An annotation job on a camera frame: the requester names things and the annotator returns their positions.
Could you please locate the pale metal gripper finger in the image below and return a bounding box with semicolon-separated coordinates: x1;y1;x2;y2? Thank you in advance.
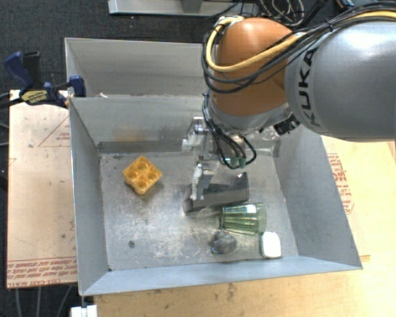
189;163;202;201
198;170;216;201

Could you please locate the dark grey flat block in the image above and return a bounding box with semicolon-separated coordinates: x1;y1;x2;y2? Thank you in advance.
181;172;251;215

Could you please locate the clear green glass cup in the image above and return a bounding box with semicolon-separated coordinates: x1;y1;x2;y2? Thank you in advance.
218;202;268;236

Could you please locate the yellow block with round holes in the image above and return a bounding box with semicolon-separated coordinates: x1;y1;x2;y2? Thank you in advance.
121;155;164;196

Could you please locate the grey metal bin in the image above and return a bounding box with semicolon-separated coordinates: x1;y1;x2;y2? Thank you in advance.
64;37;364;297

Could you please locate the grey lumpy toy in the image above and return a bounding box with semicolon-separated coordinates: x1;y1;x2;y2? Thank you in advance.
211;230;238;256

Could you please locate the brown cardboard board, red print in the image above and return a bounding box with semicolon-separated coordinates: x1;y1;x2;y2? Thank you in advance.
6;89;372;291

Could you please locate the black cylinder on white bracket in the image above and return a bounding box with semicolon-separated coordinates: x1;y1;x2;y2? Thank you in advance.
259;114;302;139

